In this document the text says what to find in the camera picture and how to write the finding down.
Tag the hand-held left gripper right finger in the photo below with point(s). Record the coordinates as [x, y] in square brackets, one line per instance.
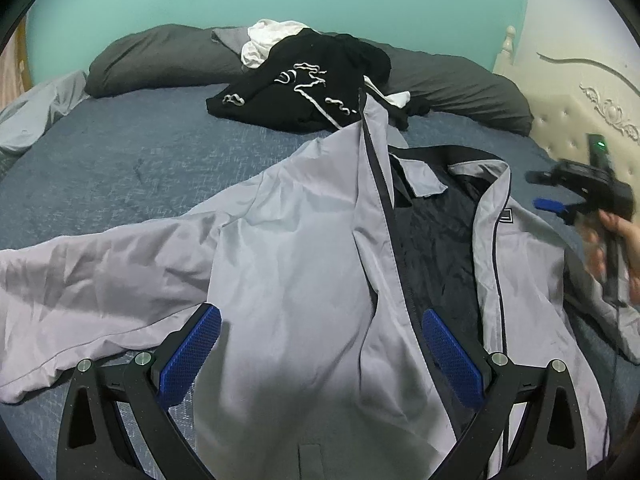
[452, 355]

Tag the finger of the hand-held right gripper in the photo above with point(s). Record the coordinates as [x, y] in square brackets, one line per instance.
[570, 215]
[549, 205]

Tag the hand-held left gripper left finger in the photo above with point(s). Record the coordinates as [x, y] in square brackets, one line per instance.
[192, 350]

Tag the grey jacket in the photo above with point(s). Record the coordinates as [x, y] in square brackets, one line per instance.
[300, 240]

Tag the person's right hand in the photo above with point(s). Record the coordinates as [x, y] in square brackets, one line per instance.
[632, 250]

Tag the cream tufted headboard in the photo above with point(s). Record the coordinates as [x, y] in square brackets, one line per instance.
[570, 100]

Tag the blue patterned bed sheet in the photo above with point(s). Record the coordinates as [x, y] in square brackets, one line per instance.
[125, 160]

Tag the black printed garment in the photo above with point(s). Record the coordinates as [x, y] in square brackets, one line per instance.
[310, 85]

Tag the light grey blanket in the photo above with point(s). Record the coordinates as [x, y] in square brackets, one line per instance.
[35, 110]

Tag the grey pillowcase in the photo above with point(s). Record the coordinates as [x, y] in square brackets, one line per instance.
[230, 39]

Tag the white garment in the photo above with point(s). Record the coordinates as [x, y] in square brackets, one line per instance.
[262, 40]

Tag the pink curtain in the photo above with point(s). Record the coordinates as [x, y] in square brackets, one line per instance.
[12, 70]

